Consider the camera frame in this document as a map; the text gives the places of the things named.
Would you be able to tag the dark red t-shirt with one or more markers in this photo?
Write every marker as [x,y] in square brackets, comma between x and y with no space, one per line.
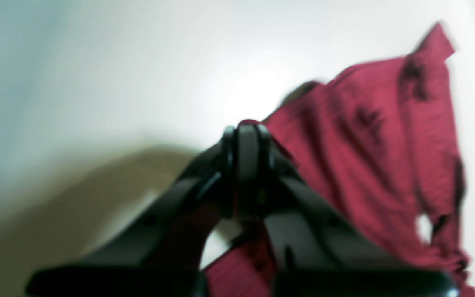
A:
[379,143]

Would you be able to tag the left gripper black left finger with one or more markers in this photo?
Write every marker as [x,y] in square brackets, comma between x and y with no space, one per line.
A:
[157,255]

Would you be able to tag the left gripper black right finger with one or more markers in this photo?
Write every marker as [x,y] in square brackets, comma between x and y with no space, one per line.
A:
[317,251]

